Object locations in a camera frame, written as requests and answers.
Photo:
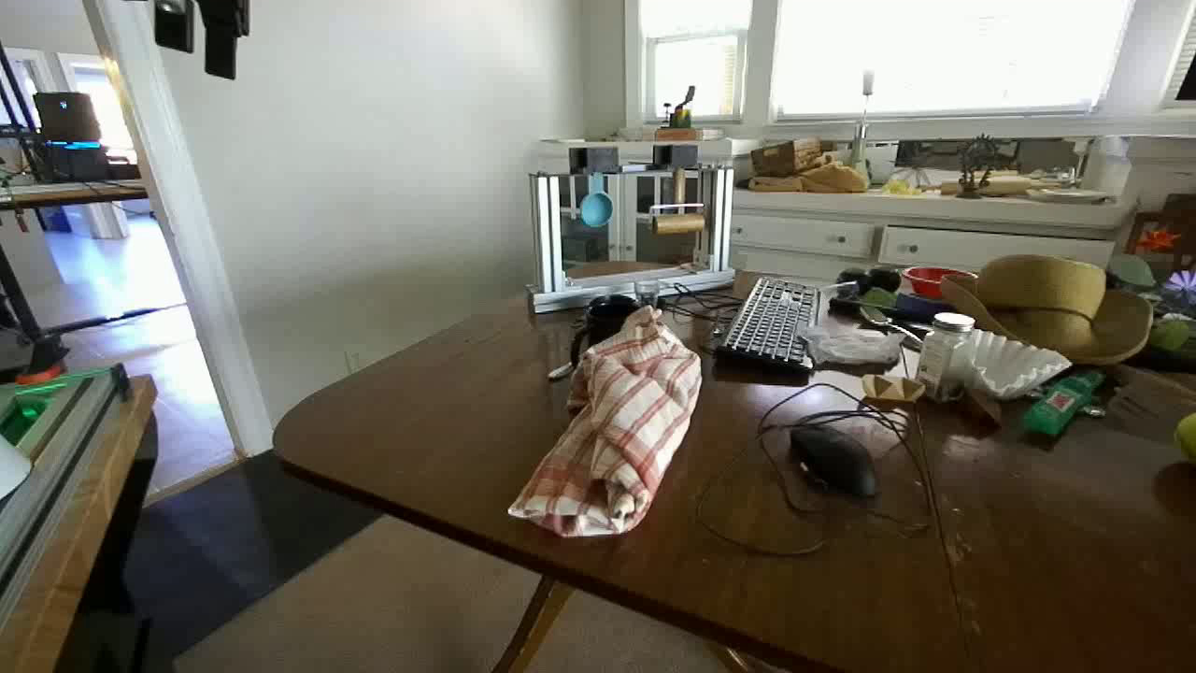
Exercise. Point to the brown basket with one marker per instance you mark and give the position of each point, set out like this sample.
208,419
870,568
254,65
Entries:
785,158

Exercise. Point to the blue hanging cup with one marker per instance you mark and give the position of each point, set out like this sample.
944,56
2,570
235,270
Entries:
595,213

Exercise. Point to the wooden shelf board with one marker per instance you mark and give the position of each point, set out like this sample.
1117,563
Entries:
76,193

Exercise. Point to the white plastic bottle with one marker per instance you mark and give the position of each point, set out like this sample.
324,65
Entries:
947,358

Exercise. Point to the small potted plant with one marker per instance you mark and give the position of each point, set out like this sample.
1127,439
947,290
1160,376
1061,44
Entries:
679,118

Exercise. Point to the red white checked towel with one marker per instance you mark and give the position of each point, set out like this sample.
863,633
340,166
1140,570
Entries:
622,424

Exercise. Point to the black computer keyboard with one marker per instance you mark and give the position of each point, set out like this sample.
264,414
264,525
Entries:
772,322

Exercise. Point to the large white framed window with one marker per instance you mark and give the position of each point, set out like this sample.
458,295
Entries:
947,59

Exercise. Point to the red object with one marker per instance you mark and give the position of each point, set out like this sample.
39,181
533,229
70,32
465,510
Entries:
931,284

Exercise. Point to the white drawer cabinet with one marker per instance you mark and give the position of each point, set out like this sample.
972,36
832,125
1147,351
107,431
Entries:
810,236

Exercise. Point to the wooden table leg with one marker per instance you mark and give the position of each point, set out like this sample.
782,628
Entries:
534,623

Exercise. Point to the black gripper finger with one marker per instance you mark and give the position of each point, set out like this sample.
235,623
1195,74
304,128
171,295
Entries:
227,36
174,23

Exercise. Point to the wooden roll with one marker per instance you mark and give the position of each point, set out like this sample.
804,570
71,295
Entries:
679,225

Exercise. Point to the dark metal sculpture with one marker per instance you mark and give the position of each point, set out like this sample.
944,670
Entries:
985,166

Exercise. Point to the black mug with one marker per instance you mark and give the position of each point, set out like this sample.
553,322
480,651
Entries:
604,315

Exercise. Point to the black computer mouse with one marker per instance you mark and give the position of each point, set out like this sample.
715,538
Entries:
832,459

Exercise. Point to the crumpled white paper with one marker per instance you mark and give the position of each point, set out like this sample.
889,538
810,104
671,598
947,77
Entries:
852,342

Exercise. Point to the green package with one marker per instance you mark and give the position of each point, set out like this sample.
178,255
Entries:
1061,402

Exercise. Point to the green lime fruit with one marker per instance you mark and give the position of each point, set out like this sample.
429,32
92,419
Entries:
1187,434

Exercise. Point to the wooden robot cart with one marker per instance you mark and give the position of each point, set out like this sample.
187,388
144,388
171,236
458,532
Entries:
76,525

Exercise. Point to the green device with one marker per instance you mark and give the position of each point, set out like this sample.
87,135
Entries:
31,414

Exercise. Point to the small brown box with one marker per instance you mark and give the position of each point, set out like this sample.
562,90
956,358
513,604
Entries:
894,391

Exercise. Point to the olive straw hat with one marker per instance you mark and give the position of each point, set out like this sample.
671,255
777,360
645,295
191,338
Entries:
1048,305

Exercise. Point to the black stand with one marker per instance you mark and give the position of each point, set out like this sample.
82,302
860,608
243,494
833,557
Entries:
31,321

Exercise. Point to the brown pot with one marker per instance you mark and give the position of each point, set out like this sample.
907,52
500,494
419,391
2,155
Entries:
65,118

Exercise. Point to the small white framed window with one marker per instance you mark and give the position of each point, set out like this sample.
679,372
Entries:
696,70

